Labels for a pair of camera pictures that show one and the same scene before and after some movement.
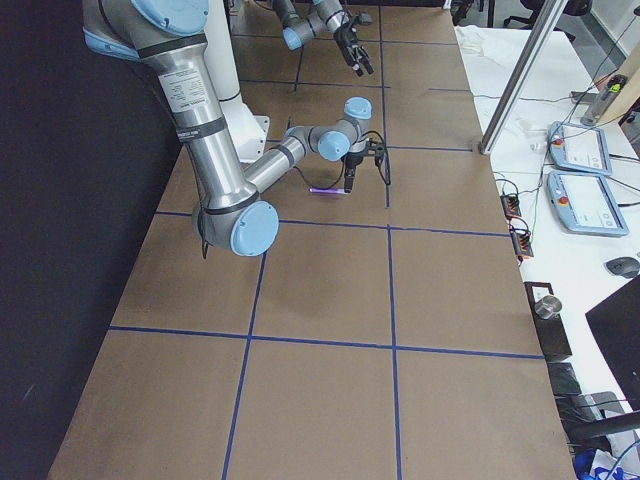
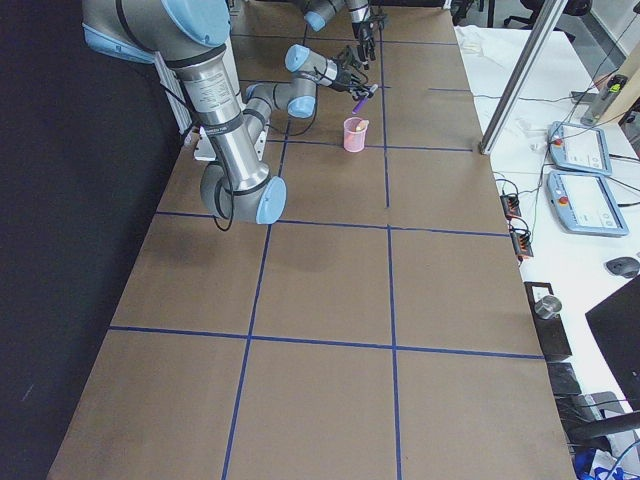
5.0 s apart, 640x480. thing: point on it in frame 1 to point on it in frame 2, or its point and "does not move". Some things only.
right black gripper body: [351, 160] to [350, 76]
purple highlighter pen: [328, 190] to [370, 94]
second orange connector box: [522, 244] does not move
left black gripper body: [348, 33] to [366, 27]
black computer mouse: [624, 266] does not move
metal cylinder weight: [548, 306] does not move
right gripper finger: [349, 179] to [364, 93]
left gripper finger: [366, 60] to [371, 50]
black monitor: [615, 322] does not move
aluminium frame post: [522, 74] does not move
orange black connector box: [511, 206] does not move
